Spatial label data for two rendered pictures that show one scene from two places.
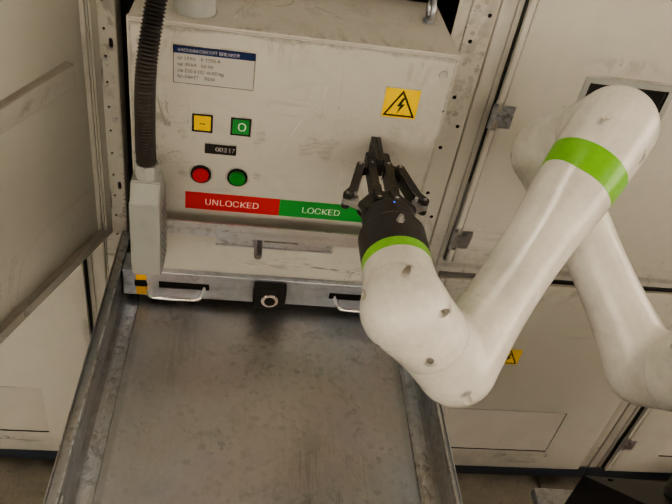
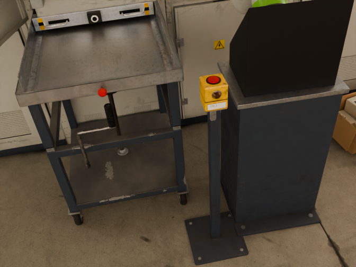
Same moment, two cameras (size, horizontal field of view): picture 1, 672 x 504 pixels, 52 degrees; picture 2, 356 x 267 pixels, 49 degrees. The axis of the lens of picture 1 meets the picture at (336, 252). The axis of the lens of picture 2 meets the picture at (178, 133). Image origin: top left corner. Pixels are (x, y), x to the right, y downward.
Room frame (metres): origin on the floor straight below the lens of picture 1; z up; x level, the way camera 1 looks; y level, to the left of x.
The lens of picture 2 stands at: (-0.72, -0.30, 1.63)
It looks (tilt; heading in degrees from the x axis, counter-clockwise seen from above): 41 degrees down; 3
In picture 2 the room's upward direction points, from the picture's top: 5 degrees counter-clockwise
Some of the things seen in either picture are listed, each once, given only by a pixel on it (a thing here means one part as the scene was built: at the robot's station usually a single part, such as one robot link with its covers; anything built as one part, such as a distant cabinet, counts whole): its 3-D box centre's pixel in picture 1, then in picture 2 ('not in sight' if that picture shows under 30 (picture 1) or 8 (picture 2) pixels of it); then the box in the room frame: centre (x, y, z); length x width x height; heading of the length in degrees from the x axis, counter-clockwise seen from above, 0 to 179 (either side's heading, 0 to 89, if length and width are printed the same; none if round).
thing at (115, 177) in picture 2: not in sight; (113, 109); (0.83, 0.09, 0.46); 0.64 x 0.58 x 0.66; 10
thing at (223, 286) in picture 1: (269, 282); (94, 14); (0.99, 0.11, 0.90); 0.54 x 0.05 x 0.06; 100
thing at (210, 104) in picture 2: not in sight; (213, 92); (0.38, -0.38, 0.85); 0.08 x 0.08 x 0.10; 10
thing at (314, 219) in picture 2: not in sight; (265, 194); (0.62, -0.66, 0.01); 0.44 x 0.42 x 0.02; 8
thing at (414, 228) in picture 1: (393, 250); not in sight; (0.73, -0.07, 1.23); 0.09 x 0.06 x 0.12; 100
